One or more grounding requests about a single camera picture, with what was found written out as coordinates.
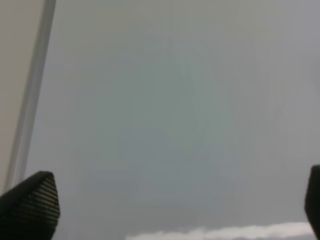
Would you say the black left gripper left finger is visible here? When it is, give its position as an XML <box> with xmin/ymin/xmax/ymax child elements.
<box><xmin>0</xmin><ymin>171</ymin><xmax>61</xmax><ymax>240</ymax></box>

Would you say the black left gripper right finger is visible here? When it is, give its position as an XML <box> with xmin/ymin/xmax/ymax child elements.
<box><xmin>304</xmin><ymin>165</ymin><xmax>320</xmax><ymax>240</ymax></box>

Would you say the white whiteboard with aluminium frame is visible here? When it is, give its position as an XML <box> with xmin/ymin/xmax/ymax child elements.
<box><xmin>5</xmin><ymin>0</ymin><xmax>320</xmax><ymax>240</ymax></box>

